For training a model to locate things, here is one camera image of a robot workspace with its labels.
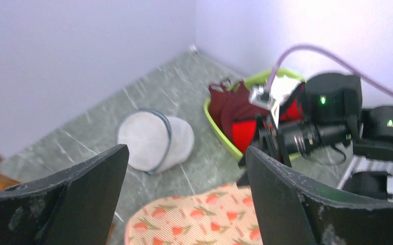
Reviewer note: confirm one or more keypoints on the red black garment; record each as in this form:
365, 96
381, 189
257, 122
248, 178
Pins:
244, 130

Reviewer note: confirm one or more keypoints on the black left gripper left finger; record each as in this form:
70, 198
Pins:
73, 206

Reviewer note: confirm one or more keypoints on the floral mesh bra laundry bag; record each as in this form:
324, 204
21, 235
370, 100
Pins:
224, 215

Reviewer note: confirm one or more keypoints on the white round mesh laundry bag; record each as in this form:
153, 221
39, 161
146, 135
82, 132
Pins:
156, 142

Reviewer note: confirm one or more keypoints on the green plastic basket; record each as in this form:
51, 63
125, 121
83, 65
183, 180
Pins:
258, 79

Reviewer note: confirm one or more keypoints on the white garment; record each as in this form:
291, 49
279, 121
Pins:
282, 88

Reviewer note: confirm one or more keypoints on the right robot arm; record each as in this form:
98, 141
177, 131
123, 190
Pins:
324, 112

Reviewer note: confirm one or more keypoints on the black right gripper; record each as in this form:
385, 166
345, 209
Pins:
302, 137

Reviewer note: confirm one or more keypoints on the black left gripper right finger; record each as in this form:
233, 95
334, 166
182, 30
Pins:
292, 208

